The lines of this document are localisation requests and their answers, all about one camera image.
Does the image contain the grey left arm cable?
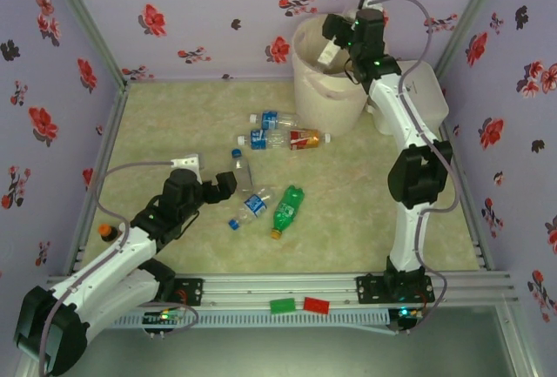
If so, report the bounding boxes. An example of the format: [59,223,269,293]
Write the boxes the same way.
[37,159,200,376]

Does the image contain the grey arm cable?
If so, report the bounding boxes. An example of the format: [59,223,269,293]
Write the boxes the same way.
[37,159,200,376]
[372,0,460,337]

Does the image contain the green plastic block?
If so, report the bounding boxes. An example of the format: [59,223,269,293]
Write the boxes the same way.
[269,298,297,315]

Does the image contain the grey metal panel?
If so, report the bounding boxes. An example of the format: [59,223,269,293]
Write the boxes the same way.
[82,328,519,377]

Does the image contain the white label plastic bottle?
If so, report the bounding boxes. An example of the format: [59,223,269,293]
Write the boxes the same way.
[316,38,341,67]

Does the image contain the white lidded plastic box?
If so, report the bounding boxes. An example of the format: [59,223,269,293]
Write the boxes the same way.
[363,59,450,137]

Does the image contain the dark bottle orange cap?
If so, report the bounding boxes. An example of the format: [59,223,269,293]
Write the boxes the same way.
[97,223,122,244]

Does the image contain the red label amber bottle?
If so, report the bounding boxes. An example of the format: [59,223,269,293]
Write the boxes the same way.
[288,127,332,152]

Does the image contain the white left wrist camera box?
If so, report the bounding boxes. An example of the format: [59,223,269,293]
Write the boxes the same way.
[170,152,206,173]

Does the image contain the grey right arm cable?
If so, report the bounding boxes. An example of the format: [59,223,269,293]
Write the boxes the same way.
[372,0,460,337]

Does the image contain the aluminium corner post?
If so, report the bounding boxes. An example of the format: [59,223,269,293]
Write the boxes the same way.
[433,0,511,80]
[41,0,131,89]

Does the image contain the blue label bottle white cap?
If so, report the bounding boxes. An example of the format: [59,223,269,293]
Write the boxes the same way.
[248,110,302,131]
[236,128,293,151]

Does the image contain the white plastic bin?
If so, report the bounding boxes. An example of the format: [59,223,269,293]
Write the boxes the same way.
[290,13,391,138]

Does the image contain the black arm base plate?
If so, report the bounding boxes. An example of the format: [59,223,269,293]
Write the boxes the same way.
[355,273,436,306]
[171,276,205,307]

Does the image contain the aluminium mounting rail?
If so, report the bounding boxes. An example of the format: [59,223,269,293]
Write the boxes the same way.
[45,270,517,308]

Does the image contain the red plastic block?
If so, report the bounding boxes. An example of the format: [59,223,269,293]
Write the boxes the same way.
[303,297,331,315]

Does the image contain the slotted grey cable duct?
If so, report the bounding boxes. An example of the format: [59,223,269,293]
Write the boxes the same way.
[111,310,391,330]

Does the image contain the green bottle yellow cap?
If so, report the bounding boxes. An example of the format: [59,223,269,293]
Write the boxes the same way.
[270,184,306,240]

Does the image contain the aluminium frame bar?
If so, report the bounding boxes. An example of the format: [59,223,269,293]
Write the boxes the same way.
[495,305,545,377]

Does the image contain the small circuit board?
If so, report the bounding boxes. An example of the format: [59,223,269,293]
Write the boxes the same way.
[396,306,424,321]
[142,309,185,326]

